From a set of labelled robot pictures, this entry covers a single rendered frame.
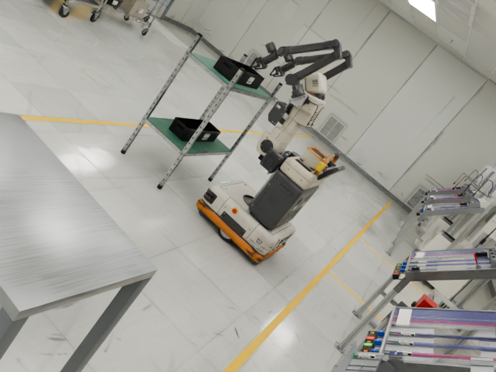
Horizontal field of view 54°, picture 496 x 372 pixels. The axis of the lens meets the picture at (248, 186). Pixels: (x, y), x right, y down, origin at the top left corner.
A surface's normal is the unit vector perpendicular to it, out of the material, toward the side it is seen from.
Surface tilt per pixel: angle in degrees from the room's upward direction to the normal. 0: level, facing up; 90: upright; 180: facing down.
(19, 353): 0
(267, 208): 90
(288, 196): 90
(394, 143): 89
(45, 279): 0
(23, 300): 0
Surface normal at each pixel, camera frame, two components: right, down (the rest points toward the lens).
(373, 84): -0.37, 0.07
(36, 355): 0.58, -0.76
